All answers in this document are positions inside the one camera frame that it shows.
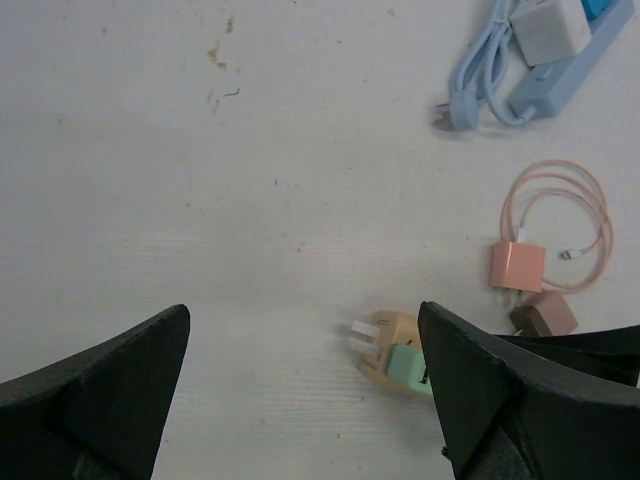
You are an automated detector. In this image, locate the beige cube socket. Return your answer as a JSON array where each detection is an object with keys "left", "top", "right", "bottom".
[{"left": 349, "top": 311, "right": 424, "bottom": 388}]

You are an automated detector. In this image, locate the thin pink charger cable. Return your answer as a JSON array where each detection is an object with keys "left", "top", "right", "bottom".
[{"left": 500, "top": 159, "right": 615, "bottom": 293}]

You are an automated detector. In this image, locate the green plug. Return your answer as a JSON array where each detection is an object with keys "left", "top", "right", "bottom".
[{"left": 379, "top": 344, "right": 433, "bottom": 398}]

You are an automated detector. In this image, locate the light blue power strip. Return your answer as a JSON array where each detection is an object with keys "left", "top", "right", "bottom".
[{"left": 434, "top": 0, "right": 635, "bottom": 132}]

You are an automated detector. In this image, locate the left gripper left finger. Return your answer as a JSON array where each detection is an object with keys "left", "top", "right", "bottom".
[{"left": 1, "top": 305, "right": 190, "bottom": 479}]

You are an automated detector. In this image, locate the brown plug adapter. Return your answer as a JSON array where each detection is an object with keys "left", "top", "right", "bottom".
[{"left": 509, "top": 291, "right": 578, "bottom": 337}]

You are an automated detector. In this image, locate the white charger plug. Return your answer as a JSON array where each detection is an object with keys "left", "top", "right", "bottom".
[{"left": 509, "top": 0, "right": 592, "bottom": 67}]

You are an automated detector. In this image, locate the pink charger plug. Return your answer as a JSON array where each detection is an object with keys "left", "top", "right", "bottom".
[{"left": 488, "top": 240, "right": 546, "bottom": 306}]

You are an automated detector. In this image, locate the blue square charger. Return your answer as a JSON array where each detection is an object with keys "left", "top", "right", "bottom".
[{"left": 581, "top": 0, "right": 612, "bottom": 21}]

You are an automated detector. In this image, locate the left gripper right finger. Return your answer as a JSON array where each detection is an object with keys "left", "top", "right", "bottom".
[{"left": 417, "top": 302, "right": 639, "bottom": 479}]

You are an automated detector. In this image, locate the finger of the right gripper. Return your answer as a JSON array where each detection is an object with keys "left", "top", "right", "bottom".
[{"left": 499, "top": 326, "right": 639, "bottom": 387}]

